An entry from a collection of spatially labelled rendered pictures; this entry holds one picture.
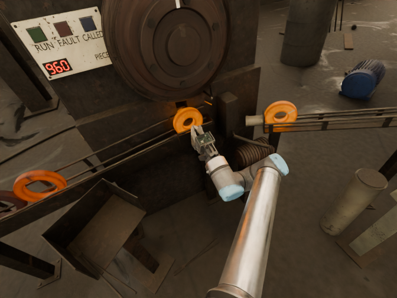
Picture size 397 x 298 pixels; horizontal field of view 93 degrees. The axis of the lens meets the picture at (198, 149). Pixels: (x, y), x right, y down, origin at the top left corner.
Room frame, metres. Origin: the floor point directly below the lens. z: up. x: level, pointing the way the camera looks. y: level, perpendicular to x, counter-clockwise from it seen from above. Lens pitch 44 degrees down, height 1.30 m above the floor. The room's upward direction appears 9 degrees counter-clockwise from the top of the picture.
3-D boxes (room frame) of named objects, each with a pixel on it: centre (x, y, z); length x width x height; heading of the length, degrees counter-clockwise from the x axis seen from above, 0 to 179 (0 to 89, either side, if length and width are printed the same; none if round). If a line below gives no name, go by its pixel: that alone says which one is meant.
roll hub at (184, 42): (0.70, 0.00, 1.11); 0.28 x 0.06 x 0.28; 108
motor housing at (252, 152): (0.77, -0.33, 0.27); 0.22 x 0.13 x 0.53; 108
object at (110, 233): (0.36, 0.41, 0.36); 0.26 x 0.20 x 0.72; 143
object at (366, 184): (0.45, -0.76, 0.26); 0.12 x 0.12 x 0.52
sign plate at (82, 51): (0.79, 0.38, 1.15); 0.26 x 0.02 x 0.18; 108
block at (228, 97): (0.88, -0.19, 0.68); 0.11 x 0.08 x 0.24; 18
